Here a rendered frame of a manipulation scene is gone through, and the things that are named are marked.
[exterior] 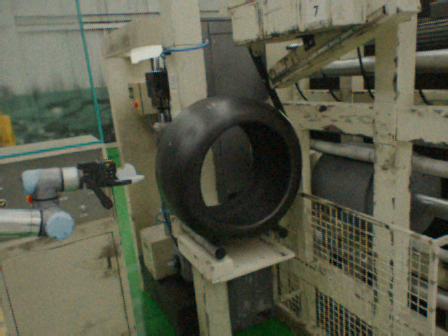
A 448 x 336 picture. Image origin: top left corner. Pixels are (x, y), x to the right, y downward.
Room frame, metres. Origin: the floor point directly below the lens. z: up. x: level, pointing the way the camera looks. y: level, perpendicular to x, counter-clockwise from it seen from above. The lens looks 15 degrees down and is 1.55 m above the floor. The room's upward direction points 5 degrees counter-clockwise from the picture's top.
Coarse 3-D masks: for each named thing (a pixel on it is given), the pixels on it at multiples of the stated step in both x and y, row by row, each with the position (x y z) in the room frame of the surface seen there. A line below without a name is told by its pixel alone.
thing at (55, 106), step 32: (0, 0) 1.66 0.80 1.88; (32, 0) 1.70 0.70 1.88; (64, 0) 1.76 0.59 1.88; (0, 32) 1.64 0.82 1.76; (32, 32) 1.69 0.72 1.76; (64, 32) 1.75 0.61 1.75; (0, 64) 1.63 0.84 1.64; (32, 64) 1.68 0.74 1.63; (64, 64) 1.74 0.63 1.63; (0, 96) 1.62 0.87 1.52; (32, 96) 1.67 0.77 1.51; (64, 96) 1.73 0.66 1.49; (0, 128) 1.61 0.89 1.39; (32, 128) 1.66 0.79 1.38; (64, 128) 1.71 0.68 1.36; (96, 128) 1.77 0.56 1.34
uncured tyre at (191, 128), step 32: (224, 96) 1.46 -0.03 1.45; (192, 128) 1.29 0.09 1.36; (224, 128) 1.30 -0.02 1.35; (256, 128) 1.67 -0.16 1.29; (288, 128) 1.43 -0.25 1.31; (160, 160) 1.38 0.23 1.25; (192, 160) 1.25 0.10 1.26; (256, 160) 1.67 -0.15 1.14; (288, 160) 1.56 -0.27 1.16; (160, 192) 1.40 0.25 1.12; (192, 192) 1.25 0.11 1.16; (256, 192) 1.65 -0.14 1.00; (288, 192) 1.41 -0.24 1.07; (192, 224) 1.27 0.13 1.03; (224, 224) 1.29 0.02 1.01; (256, 224) 1.35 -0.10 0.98
